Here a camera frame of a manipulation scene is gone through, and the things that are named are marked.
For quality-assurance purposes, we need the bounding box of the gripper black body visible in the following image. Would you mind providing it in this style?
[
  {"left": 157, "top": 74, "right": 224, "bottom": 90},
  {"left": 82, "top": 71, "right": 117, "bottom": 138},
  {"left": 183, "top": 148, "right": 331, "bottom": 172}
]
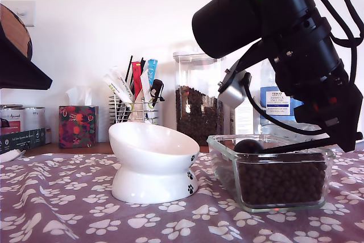
[{"left": 273, "top": 30, "right": 353, "bottom": 110}]

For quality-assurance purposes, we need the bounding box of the black plastic measuring scoop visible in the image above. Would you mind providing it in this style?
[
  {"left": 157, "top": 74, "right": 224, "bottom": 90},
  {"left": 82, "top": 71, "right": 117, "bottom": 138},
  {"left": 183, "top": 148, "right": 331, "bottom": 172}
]
[{"left": 233, "top": 137, "right": 346, "bottom": 155}]

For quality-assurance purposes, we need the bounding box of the brown cat food kibble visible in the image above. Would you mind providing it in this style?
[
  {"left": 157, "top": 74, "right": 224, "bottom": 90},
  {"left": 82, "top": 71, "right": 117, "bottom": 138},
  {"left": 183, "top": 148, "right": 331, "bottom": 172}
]
[
  {"left": 235, "top": 146, "right": 328, "bottom": 207},
  {"left": 174, "top": 84, "right": 225, "bottom": 141}
]

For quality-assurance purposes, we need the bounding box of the white tilted ceramic pet bowl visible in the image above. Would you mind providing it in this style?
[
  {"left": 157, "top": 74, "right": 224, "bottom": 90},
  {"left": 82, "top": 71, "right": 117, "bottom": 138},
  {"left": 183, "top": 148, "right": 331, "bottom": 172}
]
[{"left": 107, "top": 122, "right": 201, "bottom": 205}]

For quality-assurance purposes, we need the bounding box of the brown cork globe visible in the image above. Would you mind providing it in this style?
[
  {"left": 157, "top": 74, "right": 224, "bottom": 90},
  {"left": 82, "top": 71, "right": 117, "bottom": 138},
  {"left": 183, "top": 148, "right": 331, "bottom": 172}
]
[{"left": 0, "top": 3, "right": 33, "bottom": 59}]

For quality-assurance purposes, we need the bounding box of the white tin red label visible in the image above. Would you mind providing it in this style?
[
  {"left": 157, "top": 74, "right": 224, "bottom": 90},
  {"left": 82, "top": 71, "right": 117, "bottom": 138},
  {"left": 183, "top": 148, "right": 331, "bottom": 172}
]
[{"left": 0, "top": 105, "right": 27, "bottom": 136}]

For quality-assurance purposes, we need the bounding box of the large clear water bottle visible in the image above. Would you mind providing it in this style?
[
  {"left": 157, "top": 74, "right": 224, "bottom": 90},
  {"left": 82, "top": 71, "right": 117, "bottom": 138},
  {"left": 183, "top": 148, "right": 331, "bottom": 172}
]
[{"left": 259, "top": 59, "right": 313, "bottom": 143}]

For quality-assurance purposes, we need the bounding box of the plain white tin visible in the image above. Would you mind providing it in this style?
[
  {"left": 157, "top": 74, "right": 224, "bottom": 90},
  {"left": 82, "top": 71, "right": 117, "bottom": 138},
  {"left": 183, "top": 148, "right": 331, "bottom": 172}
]
[{"left": 24, "top": 106, "right": 46, "bottom": 131}]

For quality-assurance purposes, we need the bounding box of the dark green flat box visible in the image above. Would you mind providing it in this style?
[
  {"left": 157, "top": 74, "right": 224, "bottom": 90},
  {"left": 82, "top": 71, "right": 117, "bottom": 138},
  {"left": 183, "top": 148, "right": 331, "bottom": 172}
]
[{"left": 0, "top": 127, "right": 47, "bottom": 155}]

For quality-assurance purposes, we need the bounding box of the white tissue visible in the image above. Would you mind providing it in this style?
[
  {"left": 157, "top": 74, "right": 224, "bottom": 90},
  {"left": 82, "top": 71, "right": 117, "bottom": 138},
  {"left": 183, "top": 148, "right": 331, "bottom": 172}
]
[{"left": 65, "top": 85, "right": 93, "bottom": 107}]

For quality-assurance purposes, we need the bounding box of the small white cardboard carton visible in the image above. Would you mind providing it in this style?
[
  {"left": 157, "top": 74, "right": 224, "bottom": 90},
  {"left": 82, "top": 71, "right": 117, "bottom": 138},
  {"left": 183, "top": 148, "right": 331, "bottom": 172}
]
[{"left": 229, "top": 106, "right": 255, "bottom": 136}]

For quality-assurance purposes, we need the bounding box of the white flat dish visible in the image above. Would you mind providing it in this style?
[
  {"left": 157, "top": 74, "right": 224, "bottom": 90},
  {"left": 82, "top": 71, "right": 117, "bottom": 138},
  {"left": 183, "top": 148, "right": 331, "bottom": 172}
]
[{"left": 0, "top": 149, "right": 26, "bottom": 164}]

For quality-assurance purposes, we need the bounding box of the floral tissue box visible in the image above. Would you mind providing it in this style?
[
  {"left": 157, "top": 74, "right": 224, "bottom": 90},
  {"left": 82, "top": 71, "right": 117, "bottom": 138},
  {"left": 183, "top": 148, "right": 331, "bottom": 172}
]
[{"left": 58, "top": 105, "right": 100, "bottom": 149}]

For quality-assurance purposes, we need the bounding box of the white sachet green print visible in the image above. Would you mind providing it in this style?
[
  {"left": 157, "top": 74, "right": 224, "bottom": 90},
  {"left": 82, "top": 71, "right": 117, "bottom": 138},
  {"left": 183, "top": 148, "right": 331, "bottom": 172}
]
[{"left": 102, "top": 73, "right": 134, "bottom": 112}]

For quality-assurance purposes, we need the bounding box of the white sachet black print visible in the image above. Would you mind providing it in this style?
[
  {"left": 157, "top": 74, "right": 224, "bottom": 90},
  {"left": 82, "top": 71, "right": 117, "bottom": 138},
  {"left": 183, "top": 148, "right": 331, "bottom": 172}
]
[{"left": 109, "top": 65, "right": 134, "bottom": 103}]

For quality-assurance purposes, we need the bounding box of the clear glass rectangular container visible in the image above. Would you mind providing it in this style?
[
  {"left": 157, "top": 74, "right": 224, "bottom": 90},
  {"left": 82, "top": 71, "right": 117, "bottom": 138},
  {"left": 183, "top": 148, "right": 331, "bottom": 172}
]
[{"left": 206, "top": 134, "right": 336, "bottom": 213}]

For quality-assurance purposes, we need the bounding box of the tall clear jar white lid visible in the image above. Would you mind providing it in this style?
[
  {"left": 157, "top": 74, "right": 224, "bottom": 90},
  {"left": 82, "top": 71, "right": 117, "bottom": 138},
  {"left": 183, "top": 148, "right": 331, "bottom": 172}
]
[{"left": 172, "top": 51, "right": 228, "bottom": 147}]

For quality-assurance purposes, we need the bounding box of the thin black straw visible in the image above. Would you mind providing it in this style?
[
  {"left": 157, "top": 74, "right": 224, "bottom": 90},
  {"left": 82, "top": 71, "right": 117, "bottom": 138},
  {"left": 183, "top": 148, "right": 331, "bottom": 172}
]
[{"left": 124, "top": 55, "right": 134, "bottom": 86}]

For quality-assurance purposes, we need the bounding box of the red sachet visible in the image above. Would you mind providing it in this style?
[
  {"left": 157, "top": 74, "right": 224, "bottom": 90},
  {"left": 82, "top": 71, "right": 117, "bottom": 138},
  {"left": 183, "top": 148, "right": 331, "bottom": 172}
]
[{"left": 131, "top": 61, "right": 143, "bottom": 100}]

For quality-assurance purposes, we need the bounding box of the plain white sachet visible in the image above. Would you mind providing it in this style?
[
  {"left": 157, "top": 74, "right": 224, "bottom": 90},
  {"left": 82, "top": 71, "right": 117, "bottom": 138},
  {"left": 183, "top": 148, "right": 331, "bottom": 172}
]
[{"left": 139, "top": 68, "right": 152, "bottom": 106}]

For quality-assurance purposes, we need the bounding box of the blue sachet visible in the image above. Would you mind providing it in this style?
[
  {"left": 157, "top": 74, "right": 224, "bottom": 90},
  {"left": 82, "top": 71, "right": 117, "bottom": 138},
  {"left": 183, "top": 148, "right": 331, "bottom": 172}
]
[{"left": 146, "top": 59, "right": 159, "bottom": 88}]

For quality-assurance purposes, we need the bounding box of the black hair clip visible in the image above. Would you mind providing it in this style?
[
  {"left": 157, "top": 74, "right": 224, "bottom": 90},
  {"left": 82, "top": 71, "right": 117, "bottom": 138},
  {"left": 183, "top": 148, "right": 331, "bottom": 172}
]
[{"left": 148, "top": 79, "right": 166, "bottom": 108}]

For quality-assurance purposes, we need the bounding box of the purple paw-print cloth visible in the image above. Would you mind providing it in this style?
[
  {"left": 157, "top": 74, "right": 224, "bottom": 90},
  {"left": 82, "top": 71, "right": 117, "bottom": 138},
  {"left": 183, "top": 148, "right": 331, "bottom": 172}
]
[{"left": 0, "top": 142, "right": 364, "bottom": 243}]

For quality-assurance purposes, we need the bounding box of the white wall switch plate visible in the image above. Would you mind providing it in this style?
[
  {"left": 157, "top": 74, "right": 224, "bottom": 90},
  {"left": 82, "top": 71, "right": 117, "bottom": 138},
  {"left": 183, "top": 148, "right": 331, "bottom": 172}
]
[{"left": 15, "top": 0, "right": 37, "bottom": 27}]

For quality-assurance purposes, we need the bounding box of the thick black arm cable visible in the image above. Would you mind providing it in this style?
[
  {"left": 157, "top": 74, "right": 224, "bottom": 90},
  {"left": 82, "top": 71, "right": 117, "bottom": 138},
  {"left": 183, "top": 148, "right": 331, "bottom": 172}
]
[{"left": 305, "top": 0, "right": 364, "bottom": 84}]

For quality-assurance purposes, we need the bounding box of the thin black camera cable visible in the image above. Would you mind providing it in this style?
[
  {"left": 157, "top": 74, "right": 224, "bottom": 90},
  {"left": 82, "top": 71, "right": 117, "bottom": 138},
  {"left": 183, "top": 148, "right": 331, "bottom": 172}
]
[{"left": 243, "top": 72, "right": 330, "bottom": 136}]

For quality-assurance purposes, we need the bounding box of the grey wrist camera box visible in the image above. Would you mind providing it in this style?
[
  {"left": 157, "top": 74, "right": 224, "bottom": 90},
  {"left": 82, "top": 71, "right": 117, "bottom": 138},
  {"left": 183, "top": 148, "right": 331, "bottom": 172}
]
[{"left": 217, "top": 38, "right": 267, "bottom": 110}]

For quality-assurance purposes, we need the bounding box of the chrome wire holder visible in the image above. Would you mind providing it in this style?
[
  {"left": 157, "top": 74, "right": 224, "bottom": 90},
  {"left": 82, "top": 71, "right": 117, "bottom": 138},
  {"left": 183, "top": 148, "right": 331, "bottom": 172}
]
[{"left": 108, "top": 94, "right": 158, "bottom": 126}]

